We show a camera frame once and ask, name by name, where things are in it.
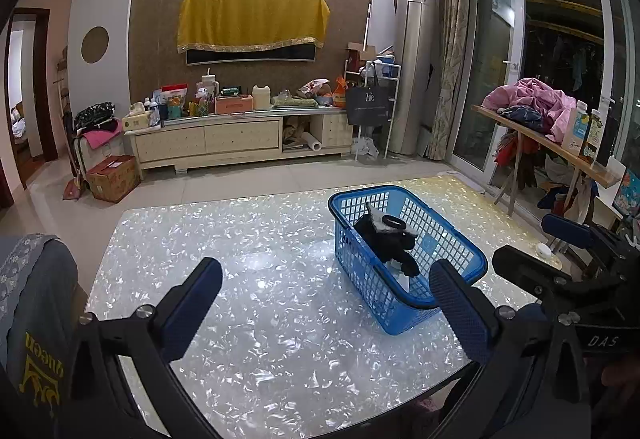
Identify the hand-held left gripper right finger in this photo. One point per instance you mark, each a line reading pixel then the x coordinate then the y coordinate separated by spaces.
pixel 460 309

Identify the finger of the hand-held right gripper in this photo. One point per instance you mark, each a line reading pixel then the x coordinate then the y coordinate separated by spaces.
pixel 567 230
pixel 520 264

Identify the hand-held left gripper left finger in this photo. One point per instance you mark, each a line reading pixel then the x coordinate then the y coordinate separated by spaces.
pixel 197 301

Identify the blue plastic basket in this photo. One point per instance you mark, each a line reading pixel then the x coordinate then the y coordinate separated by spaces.
pixel 450 239

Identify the black cloth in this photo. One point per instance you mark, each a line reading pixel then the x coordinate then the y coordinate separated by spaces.
pixel 385 246

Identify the grey cloth pad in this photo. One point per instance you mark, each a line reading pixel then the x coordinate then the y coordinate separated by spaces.
pixel 374 216

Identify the small white round object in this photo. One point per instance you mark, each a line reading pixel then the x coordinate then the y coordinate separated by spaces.
pixel 542 249

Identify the colourful printed box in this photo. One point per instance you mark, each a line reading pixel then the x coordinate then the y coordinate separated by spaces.
pixel 627 191

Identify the hanging clothes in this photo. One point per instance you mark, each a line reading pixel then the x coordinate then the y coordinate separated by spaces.
pixel 525 159

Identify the wooden folding table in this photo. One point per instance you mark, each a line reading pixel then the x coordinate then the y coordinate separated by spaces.
pixel 540 141

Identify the yellow printed carton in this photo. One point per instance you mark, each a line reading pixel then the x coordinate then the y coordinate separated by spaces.
pixel 594 139

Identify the white carton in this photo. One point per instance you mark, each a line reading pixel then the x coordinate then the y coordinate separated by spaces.
pixel 575 129

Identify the dark blue clothes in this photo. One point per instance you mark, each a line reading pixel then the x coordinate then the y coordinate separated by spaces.
pixel 520 115

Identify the pink clothes pile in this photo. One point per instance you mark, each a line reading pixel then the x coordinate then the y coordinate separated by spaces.
pixel 540 94

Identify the grey printed chair cover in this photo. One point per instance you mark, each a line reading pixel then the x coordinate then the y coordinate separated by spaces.
pixel 35 319

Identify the red dustpan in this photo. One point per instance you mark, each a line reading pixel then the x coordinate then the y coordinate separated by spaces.
pixel 72 189

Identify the cream tv cabinet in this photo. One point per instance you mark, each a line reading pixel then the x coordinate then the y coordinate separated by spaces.
pixel 240 136

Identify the sliding glass door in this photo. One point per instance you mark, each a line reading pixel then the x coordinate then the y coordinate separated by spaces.
pixel 500 69

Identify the white plastic bag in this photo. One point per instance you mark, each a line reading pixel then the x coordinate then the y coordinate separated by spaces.
pixel 365 148

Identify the pink cloth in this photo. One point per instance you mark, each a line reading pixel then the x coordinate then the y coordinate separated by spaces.
pixel 102 136

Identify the tissue box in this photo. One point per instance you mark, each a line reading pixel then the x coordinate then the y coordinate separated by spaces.
pixel 136 119

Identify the white paper roll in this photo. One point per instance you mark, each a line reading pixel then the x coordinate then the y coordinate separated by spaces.
pixel 311 142

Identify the pink box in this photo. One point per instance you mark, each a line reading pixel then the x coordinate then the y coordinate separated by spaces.
pixel 234 105

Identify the red and white snack bag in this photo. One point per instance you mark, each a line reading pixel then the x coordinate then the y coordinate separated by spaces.
pixel 174 95

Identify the black floral bag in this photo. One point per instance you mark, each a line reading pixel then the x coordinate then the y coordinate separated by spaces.
pixel 95 116

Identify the white plastic jug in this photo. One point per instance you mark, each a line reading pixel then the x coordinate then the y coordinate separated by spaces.
pixel 261 98

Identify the white cup with straw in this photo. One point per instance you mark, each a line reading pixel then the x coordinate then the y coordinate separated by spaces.
pixel 209 86

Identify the white metal rack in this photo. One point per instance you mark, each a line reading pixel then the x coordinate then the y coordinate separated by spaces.
pixel 395 84

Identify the patterned curtain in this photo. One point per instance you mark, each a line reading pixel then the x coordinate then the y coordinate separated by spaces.
pixel 450 44

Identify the black tote bag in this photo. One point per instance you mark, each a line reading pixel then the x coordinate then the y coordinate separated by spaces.
pixel 367 104

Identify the standing air conditioner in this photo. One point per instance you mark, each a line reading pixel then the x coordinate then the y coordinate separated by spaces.
pixel 415 69

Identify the orange bag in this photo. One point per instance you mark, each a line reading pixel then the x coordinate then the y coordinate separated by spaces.
pixel 340 93

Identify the open cardboard box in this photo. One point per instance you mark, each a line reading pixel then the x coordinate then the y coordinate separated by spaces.
pixel 360 55

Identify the yellow cloth cover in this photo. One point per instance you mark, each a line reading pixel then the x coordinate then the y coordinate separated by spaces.
pixel 250 19

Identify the wooden door frame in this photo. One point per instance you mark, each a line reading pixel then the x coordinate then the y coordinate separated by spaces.
pixel 50 84

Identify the brown round wall disc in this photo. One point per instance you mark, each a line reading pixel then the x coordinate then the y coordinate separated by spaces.
pixel 95 45

